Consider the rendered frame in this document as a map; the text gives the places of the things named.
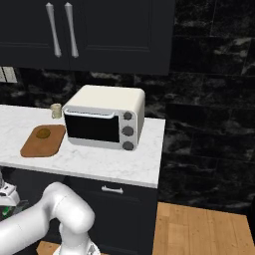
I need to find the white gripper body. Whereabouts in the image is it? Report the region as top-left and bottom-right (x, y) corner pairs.
(0, 184), (21, 207)

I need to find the brown wooden cutting board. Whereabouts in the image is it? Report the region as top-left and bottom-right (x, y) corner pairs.
(19, 124), (67, 158)

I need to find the brown avocado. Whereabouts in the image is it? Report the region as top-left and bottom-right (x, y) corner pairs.
(36, 127), (52, 139)

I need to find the beige mug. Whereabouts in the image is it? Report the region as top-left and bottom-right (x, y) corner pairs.
(50, 103), (64, 120)

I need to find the black glass toaster oven door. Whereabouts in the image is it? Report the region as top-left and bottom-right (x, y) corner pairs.
(63, 110), (122, 144)

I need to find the dark base cupboard door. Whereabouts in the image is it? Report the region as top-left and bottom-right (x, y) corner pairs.
(85, 192), (157, 255)

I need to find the dark drawer front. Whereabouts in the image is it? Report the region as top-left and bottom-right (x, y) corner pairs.
(66, 175), (159, 204)

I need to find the white toaster oven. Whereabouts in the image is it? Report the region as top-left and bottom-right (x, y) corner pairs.
(62, 84), (146, 152)

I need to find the silver drawer handle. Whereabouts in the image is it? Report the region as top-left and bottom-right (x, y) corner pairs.
(101, 184), (125, 195)

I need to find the white toaster oven door handle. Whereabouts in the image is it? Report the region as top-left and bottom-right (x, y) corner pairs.
(62, 108), (116, 121)

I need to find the grey wall socket plate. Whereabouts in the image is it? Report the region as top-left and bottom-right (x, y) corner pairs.
(0, 66), (19, 85)

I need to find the dark wall cupboard door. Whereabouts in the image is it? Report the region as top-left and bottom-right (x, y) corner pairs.
(68, 0), (176, 77)
(0, 0), (72, 71)

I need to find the silver cupboard door handle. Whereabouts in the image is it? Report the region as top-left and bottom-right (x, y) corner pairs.
(64, 1), (80, 59)
(45, 2), (63, 59)

